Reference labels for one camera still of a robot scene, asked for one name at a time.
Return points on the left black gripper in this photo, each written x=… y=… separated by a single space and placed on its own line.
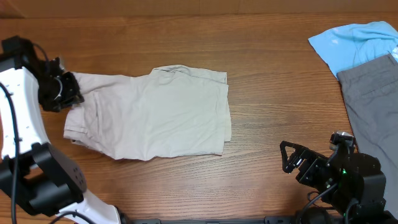
x=72 y=99

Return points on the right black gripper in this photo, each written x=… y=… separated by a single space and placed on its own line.
x=314 y=162

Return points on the beige shorts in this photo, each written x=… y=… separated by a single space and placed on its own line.
x=173 y=111

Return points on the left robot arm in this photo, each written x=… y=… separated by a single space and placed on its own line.
x=36 y=176

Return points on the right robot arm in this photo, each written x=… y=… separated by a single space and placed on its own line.
x=351 y=182

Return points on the grey shorts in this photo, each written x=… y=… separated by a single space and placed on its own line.
x=370 y=96

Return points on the light blue shirt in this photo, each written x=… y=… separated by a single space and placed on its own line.
x=346 y=47

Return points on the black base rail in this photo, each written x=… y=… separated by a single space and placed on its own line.
x=265 y=220

